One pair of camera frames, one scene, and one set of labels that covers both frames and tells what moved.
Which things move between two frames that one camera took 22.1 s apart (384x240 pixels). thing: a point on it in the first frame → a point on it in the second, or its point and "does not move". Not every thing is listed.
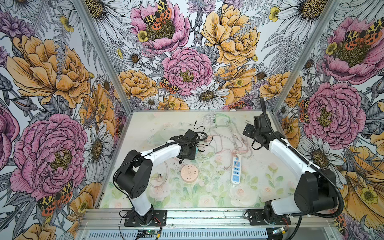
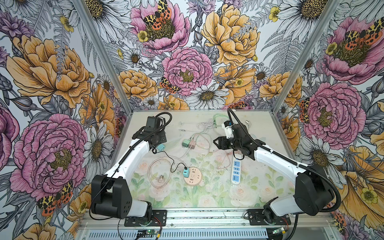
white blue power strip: x=236 y=169 does not move
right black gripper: x=248 y=129 → x=222 y=142
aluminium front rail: x=114 y=218 does not move
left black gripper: x=192 y=156 → x=163 y=140
